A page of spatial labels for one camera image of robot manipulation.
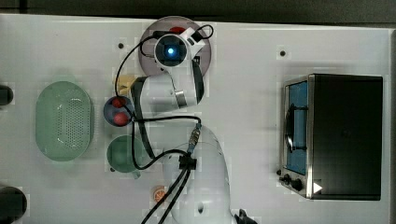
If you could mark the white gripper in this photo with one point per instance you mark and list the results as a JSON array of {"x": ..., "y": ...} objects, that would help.
[{"x": 192, "y": 43}]

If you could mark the red plush ketchup bottle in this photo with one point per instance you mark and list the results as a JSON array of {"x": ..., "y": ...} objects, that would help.
[{"x": 176, "y": 30}]

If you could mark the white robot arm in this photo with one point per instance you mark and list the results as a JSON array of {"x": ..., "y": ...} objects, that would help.
[{"x": 194, "y": 167}]

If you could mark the round grey plate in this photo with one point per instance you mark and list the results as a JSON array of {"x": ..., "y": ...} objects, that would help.
[{"x": 146, "y": 57}]

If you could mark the yellow plush fries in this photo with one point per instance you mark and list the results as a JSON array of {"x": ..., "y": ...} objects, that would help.
[{"x": 124, "y": 84}]

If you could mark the red plush tomato upper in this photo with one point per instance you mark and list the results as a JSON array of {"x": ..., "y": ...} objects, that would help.
[{"x": 118, "y": 102}]

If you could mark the red plush tomato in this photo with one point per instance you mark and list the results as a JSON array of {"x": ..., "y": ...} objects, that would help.
[
  {"x": 118, "y": 102},
  {"x": 121, "y": 119}
]

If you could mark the red plush tomato lower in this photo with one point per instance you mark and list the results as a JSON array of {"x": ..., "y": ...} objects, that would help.
[{"x": 121, "y": 119}]

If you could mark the blue bowl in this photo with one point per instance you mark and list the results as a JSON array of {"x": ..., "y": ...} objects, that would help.
[{"x": 109, "y": 110}]

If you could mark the green cup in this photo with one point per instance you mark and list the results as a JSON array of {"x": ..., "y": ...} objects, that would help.
[{"x": 119, "y": 155}]

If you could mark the green perforated colander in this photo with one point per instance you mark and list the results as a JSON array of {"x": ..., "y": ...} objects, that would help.
[{"x": 63, "y": 121}]

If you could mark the black toaster oven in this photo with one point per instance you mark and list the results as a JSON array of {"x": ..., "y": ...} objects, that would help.
[{"x": 332, "y": 137}]

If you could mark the black clamp upper left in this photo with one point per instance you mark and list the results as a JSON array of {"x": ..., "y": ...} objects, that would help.
[{"x": 6, "y": 95}]

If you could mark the black clamp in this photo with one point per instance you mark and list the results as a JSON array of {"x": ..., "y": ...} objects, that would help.
[
  {"x": 6, "y": 95},
  {"x": 13, "y": 205}
]

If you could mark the black clamp lower left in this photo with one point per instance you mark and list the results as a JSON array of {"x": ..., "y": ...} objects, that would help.
[{"x": 13, "y": 205}]

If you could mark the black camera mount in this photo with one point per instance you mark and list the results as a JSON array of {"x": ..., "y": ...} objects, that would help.
[{"x": 242, "y": 218}]

